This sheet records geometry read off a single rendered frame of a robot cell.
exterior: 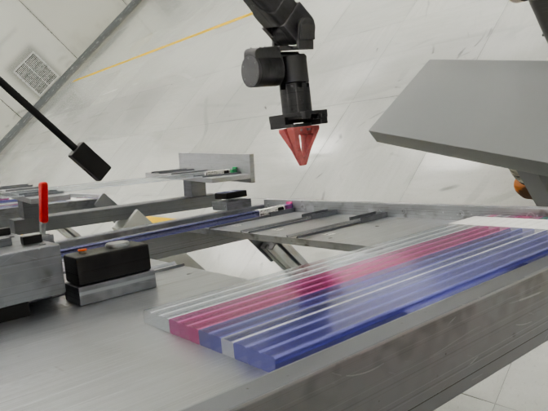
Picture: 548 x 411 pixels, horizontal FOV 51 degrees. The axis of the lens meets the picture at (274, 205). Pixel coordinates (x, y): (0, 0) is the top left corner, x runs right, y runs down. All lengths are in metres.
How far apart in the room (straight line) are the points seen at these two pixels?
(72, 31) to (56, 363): 8.76
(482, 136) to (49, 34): 8.17
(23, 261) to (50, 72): 8.35
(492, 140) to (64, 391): 0.92
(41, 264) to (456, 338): 0.37
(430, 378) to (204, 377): 0.15
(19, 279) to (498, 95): 0.96
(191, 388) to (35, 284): 0.26
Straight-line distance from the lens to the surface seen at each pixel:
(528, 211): 0.80
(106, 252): 0.58
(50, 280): 0.58
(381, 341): 0.36
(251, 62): 1.05
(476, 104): 1.25
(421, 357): 0.39
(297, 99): 1.08
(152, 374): 0.38
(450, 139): 1.20
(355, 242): 0.73
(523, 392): 1.53
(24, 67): 8.79
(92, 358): 0.43
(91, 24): 9.27
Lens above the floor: 1.30
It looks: 30 degrees down
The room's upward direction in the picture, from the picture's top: 43 degrees counter-clockwise
